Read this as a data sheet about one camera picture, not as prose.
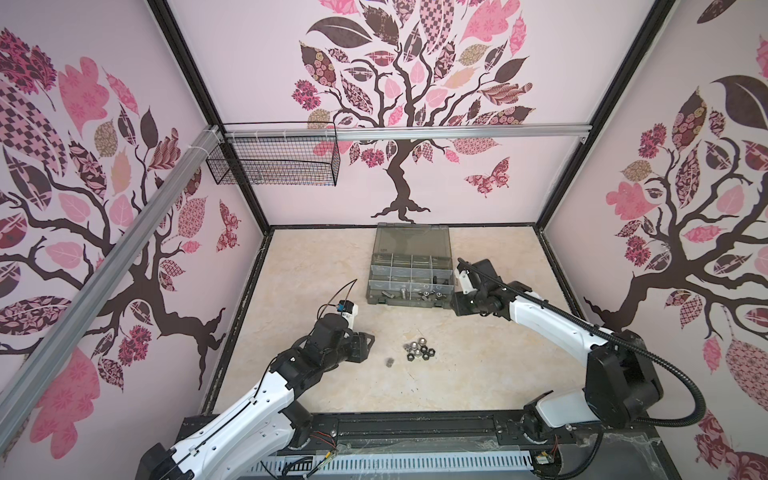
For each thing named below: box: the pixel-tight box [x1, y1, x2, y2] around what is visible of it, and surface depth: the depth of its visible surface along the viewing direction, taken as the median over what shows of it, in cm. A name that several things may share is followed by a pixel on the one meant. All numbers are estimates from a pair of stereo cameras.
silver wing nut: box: [418, 290, 446, 301], surface depth 100 cm
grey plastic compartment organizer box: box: [366, 222, 455, 309], surface depth 103 cm
